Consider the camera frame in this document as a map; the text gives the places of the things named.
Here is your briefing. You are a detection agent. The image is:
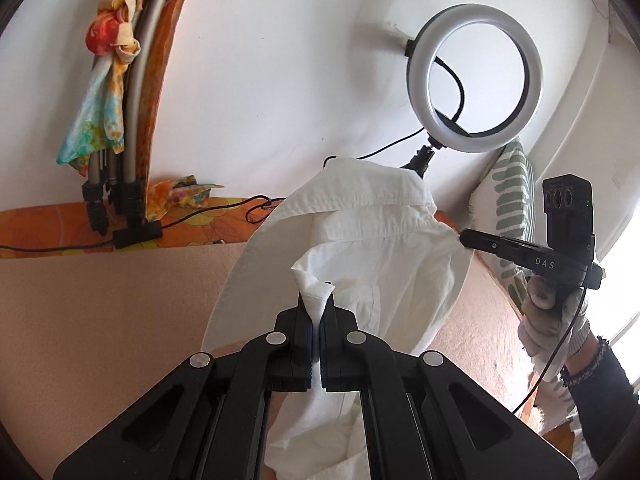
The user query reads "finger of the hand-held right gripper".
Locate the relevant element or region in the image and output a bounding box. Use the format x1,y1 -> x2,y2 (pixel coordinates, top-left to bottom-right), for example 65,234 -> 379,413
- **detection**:
459,229 -> 531,263

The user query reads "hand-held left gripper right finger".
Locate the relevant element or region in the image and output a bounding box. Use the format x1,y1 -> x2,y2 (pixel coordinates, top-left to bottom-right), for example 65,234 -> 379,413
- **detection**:
320,294 -> 586,480

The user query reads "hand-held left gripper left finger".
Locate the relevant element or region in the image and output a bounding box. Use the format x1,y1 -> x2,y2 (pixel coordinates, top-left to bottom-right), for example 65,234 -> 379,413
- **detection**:
52,294 -> 317,480

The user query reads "white shirt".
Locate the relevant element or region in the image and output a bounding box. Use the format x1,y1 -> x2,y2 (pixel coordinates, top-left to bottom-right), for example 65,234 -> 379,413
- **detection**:
200,157 -> 476,480

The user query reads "person's right forearm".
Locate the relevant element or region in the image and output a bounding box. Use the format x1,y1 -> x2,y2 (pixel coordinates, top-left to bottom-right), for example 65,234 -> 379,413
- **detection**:
560,335 -> 640,466

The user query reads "person's right hand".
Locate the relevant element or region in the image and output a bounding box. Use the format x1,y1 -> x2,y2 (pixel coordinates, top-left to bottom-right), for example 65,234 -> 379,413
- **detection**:
517,275 -> 593,383

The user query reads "green striped pillow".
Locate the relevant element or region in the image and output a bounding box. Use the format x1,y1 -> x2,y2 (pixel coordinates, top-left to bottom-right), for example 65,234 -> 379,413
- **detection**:
467,140 -> 538,316

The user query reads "orange patterned cloth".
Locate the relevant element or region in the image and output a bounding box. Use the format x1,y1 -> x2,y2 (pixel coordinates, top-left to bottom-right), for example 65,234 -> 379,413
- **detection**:
146,175 -> 226,222

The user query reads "orange patterned bedsheet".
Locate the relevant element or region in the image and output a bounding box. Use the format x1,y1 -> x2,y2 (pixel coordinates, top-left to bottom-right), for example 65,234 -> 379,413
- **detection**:
0,195 -> 523,318

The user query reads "silver folded tripod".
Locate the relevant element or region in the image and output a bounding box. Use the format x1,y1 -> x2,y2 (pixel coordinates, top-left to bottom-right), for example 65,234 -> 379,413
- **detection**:
82,0 -> 181,236

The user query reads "colourful scarf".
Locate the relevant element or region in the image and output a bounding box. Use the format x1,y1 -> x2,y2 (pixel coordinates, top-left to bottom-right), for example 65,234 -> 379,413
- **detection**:
56,0 -> 161,167

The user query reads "wooden board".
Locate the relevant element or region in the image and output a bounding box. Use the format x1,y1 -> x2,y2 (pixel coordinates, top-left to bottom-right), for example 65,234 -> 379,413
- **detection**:
135,0 -> 198,221

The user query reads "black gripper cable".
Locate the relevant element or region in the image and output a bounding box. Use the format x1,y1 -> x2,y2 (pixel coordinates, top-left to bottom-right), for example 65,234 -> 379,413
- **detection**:
512,285 -> 588,413

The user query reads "white ring light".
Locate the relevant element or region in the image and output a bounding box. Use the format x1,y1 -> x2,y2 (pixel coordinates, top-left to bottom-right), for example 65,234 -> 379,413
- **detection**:
405,4 -> 543,155

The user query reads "dark beaded bracelet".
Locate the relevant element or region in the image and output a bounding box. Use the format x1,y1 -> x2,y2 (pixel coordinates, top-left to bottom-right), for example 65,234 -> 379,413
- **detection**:
560,337 -> 608,388

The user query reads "black ring light cable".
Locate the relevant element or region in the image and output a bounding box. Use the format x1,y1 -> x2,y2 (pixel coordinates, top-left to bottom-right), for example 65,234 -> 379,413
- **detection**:
0,55 -> 473,251

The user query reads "black cable remote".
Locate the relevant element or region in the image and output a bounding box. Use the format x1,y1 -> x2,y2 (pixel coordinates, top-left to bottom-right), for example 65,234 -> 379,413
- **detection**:
112,221 -> 165,248

